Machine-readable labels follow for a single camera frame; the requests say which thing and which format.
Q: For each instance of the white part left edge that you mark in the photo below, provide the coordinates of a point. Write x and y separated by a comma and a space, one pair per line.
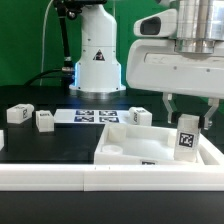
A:
1, 139

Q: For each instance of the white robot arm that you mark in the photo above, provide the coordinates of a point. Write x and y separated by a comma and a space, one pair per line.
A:
178, 51

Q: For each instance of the white obstacle fence rail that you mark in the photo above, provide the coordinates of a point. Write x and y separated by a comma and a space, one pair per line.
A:
111, 178

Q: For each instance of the white square tabletop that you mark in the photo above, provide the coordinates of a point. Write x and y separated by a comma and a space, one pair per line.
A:
124, 144

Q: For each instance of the fiducial marker sheet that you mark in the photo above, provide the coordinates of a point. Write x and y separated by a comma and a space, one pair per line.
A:
89, 116

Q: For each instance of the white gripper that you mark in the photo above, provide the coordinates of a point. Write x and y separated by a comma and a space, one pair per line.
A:
154, 65

